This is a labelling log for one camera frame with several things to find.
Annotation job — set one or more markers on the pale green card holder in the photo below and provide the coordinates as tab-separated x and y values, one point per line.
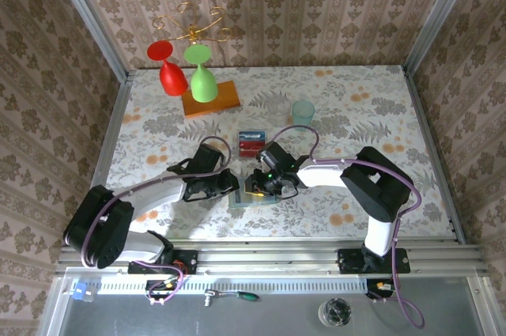
239	201

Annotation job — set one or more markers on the clear plastic card tray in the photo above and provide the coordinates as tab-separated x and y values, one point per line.
267	145

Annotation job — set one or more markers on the blue credit card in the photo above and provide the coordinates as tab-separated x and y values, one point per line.
253	135

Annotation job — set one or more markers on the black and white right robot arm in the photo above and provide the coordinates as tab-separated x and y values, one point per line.
375	187

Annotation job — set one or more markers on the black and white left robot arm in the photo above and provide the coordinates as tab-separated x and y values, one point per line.
99	233

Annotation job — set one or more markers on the clear plastic cup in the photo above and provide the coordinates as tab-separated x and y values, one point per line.
278	112

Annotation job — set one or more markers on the teal plastic cup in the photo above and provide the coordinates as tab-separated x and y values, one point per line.
303	112

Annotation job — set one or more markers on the brown wooden rack base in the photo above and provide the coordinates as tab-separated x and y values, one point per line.
227	99

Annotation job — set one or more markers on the green plastic wine glass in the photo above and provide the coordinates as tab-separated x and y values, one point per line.
203	87

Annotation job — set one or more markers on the red plastic wine glass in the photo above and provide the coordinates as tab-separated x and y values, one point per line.
173	79

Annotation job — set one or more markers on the grey metal shelf panel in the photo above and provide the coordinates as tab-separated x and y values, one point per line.
257	320

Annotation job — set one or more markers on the round clear glass jar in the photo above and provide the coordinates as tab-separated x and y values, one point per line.
335	312

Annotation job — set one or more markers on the small clear plastic piece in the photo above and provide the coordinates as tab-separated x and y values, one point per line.
91	295

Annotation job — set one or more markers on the blue plastic connector block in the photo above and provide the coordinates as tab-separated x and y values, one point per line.
80	291

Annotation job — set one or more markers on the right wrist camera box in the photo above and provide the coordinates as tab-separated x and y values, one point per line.
276	155

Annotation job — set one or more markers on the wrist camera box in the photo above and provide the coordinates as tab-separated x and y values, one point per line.
276	155
207	157

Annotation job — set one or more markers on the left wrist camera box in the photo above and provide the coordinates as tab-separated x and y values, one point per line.
207	157

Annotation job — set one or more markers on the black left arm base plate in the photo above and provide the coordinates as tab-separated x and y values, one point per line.
187	261

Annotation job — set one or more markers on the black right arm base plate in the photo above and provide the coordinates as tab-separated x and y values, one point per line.
347	261

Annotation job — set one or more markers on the aluminium left table rail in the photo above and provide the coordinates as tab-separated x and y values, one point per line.
114	122

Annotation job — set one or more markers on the aluminium table rail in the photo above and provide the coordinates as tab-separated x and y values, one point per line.
114	122
425	122

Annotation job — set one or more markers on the aluminium right table rail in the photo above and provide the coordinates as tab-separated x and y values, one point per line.
425	122

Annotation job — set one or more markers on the aluminium left frame post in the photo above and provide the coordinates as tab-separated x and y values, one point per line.
94	21

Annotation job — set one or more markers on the aluminium frame post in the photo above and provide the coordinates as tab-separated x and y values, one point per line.
94	21
439	16

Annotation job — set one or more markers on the aluminium right frame post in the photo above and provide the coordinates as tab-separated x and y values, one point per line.
439	16

